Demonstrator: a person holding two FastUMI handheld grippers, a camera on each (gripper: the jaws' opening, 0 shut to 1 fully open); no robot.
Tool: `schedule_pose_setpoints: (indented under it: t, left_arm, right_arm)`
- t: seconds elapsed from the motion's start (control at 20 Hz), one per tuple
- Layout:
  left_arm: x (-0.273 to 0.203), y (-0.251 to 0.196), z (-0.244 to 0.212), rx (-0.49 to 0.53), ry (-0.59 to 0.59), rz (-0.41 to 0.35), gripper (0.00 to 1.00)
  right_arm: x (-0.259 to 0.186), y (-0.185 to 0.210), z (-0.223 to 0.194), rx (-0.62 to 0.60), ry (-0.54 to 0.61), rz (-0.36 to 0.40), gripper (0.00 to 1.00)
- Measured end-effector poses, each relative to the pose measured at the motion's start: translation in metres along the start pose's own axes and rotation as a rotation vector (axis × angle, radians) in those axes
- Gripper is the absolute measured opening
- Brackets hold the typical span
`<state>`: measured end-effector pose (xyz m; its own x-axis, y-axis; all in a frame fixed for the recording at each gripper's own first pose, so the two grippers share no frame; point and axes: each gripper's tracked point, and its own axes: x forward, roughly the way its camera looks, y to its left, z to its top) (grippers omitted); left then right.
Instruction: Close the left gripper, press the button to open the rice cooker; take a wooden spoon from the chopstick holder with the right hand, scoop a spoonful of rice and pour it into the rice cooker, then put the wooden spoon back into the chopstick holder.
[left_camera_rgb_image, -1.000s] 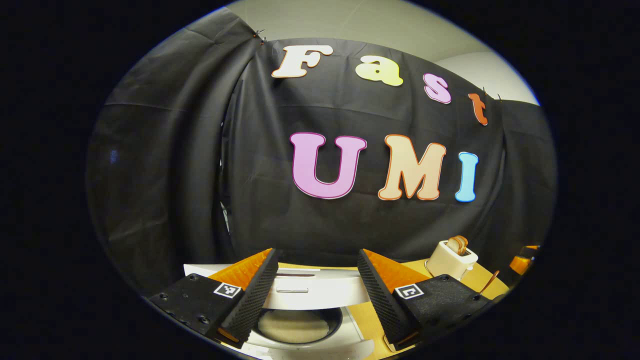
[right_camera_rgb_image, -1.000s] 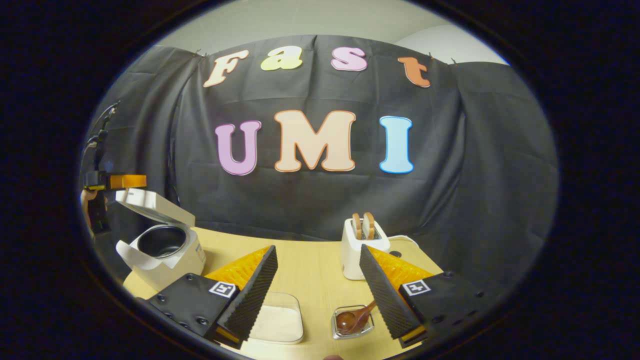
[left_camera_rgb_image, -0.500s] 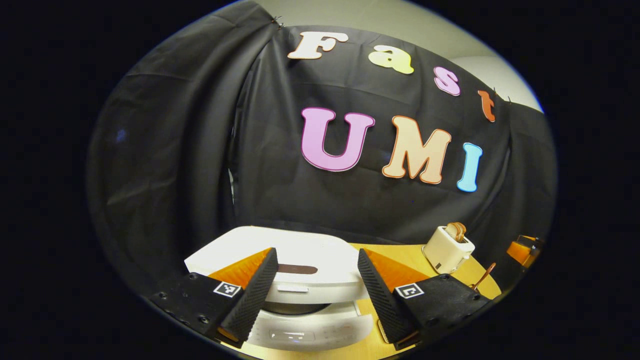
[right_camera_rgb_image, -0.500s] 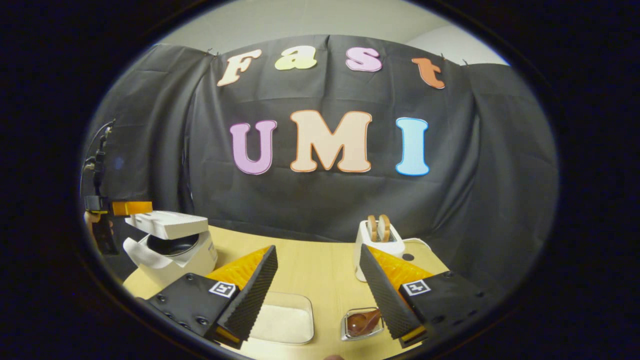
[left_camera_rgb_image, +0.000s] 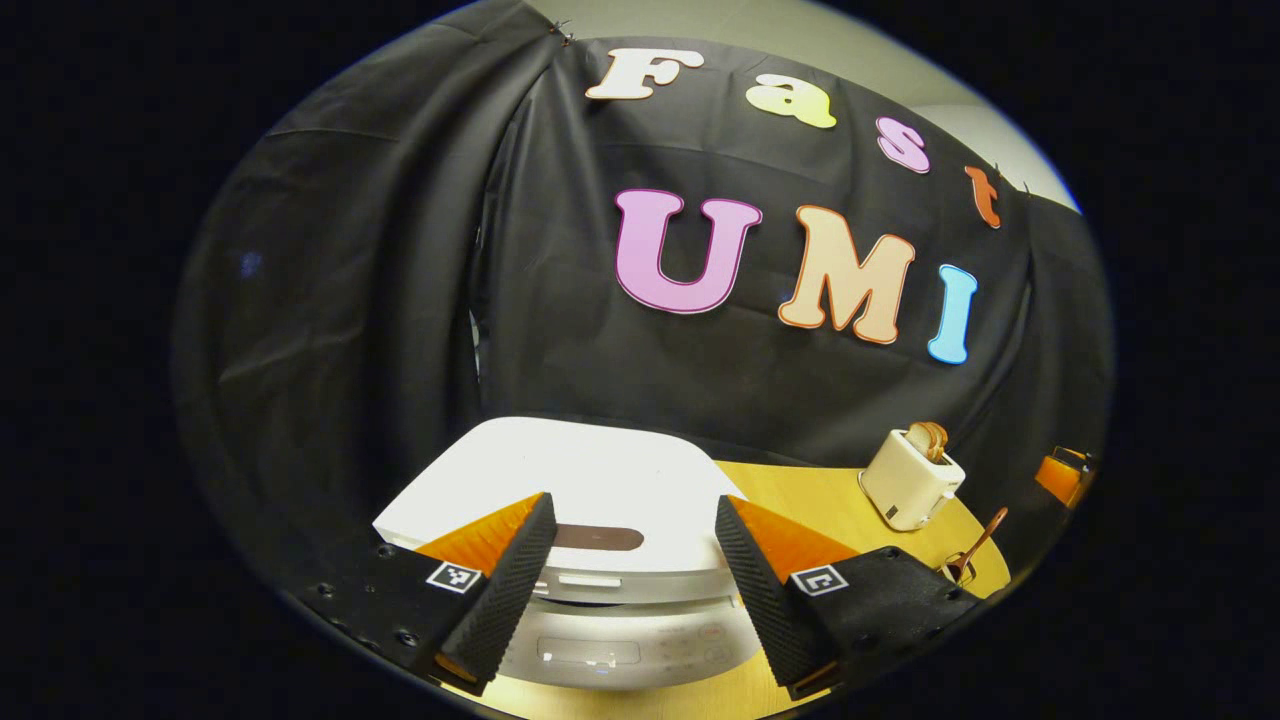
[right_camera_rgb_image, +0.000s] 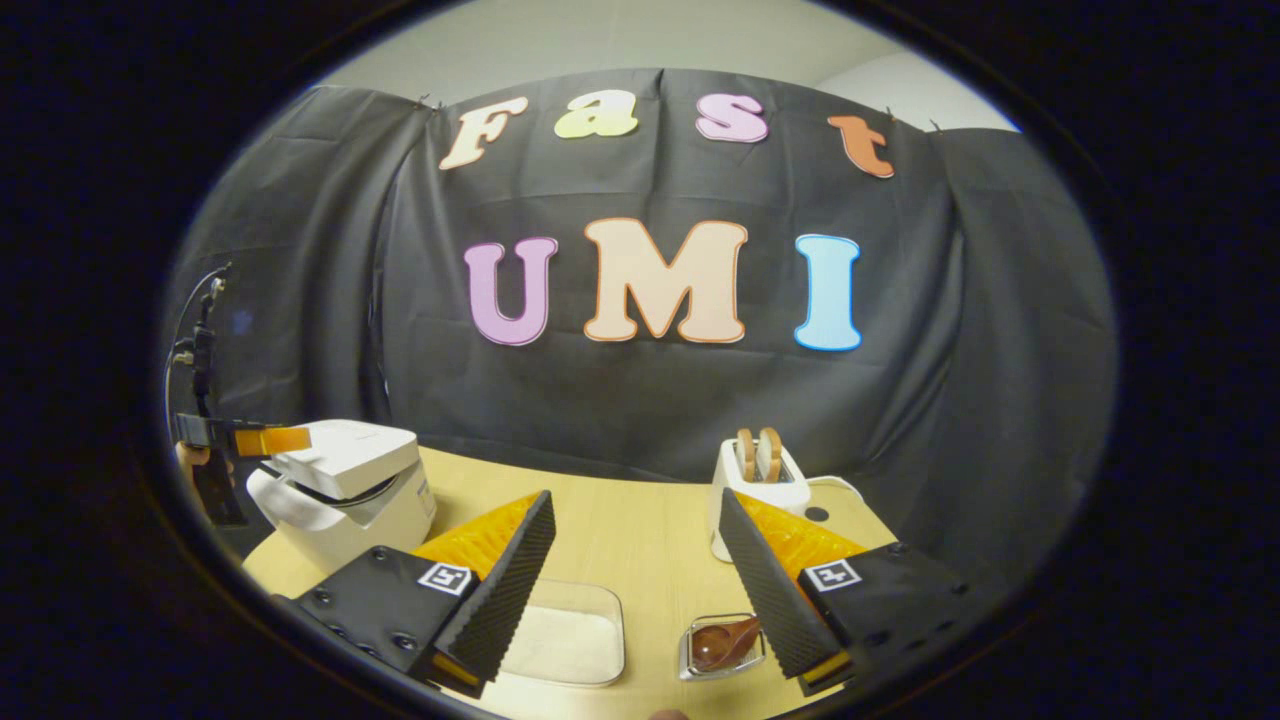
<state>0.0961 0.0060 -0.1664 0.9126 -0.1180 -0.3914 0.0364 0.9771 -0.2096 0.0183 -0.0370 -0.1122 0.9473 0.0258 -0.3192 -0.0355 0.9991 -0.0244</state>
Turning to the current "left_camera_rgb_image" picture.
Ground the brown wooden spoon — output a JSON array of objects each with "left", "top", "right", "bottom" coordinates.
[{"left": 944, "top": 506, "right": 1010, "bottom": 587}]

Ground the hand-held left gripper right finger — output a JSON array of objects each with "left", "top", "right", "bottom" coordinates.
[{"left": 713, "top": 494, "right": 987, "bottom": 702}]

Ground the white toaster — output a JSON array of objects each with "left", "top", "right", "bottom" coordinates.
[{"left": 857, "top": 428, "right": 968, "bottom": 534}]

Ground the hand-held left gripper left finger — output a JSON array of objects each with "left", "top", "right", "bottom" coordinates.
[{"left": 295, "top": 491, "right": 560, "bottom": 699}]

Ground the black backdrop cloth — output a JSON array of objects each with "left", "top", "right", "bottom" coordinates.
[{"left": 170, "top": 0, "right": 1117, "bottom": 601}]

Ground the white rice cooker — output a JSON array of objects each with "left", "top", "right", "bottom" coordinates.
[{"left": 371, "top": 415, "right": 767, "bottom": 692}]

